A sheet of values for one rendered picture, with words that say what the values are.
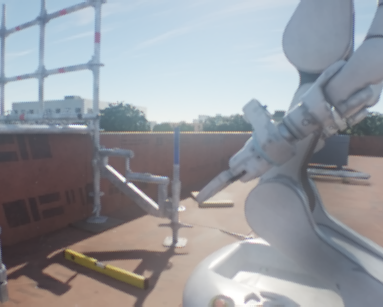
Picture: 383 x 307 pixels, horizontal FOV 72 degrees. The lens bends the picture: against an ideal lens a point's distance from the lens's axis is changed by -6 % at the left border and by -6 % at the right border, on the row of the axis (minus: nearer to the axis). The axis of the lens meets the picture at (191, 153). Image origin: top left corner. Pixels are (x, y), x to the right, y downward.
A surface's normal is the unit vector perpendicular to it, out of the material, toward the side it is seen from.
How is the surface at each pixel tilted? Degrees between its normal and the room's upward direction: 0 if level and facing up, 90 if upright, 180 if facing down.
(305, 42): 89
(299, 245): 89
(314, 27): 90
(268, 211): 90
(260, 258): 73
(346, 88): 104
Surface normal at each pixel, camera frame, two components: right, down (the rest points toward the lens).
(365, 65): -0.65, 0.17
